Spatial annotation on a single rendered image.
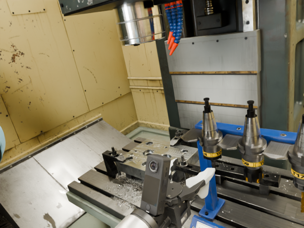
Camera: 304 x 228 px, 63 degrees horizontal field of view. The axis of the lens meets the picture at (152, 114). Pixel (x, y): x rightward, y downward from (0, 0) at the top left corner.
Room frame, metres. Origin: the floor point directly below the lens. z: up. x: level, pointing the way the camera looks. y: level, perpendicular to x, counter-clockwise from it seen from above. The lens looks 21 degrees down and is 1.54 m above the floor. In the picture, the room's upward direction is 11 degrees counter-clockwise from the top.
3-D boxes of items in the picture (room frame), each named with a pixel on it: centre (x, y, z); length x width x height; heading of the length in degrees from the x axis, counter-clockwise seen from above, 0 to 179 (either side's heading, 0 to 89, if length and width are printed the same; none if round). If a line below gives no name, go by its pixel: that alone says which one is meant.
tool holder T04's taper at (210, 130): (0.59, -0.14, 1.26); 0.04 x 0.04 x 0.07
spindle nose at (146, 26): (0.88, -0.02, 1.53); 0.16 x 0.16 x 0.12
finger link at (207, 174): (0.46, -0.08, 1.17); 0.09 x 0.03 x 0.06; 112
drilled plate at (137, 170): (0.94, 0.01, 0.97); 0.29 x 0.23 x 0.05; 47
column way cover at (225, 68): (1.21, -0.33, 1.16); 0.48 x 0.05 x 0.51; 47
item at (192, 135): (0.63, -0.10, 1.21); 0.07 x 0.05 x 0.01; 137
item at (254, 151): (0.51, -0.22, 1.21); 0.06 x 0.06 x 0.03
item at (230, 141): (0.55, -0.18, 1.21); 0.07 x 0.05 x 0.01; 137
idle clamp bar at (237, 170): (0.76, -0.28, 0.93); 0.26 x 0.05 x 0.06; 52
